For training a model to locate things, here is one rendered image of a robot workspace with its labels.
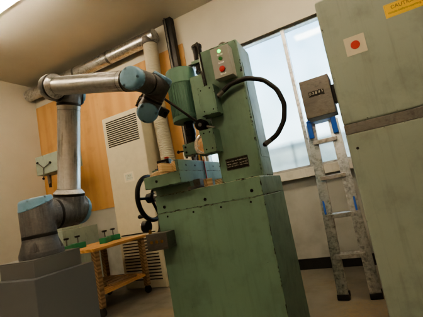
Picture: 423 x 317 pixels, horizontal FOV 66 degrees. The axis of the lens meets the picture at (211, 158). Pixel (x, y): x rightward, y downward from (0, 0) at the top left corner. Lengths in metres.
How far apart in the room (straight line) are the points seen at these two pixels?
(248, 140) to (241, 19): 1.97
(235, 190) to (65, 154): 0.86
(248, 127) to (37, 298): 1.17
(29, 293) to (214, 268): 0.78
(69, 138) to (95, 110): 2.50
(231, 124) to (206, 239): 0.59
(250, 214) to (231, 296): 0.40
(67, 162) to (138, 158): 1.67
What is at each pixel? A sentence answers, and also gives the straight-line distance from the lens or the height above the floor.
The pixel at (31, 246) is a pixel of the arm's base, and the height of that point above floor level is 0.68.
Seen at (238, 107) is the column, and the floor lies 1.16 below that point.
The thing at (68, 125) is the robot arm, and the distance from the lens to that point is 1.78.
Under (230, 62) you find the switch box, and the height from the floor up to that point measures 1.38.
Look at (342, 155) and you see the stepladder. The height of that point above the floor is 0.86.
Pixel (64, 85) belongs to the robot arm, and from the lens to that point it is 1.60.
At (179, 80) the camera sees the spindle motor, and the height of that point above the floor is 1.42.
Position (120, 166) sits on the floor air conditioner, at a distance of 3.52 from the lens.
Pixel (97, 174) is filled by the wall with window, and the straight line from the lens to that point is 4.16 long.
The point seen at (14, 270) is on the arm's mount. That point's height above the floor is 0.59.
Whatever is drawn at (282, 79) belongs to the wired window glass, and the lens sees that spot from 3.17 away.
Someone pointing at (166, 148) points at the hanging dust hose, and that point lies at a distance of 3.32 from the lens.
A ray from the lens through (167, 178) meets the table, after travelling 1.61.
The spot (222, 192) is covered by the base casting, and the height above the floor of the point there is 0.76.
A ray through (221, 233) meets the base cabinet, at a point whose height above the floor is 0.57.
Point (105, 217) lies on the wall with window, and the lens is 4.12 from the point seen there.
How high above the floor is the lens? 0.73
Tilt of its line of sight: 7 degrees up
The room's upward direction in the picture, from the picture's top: 11 degrees counter-clockwise
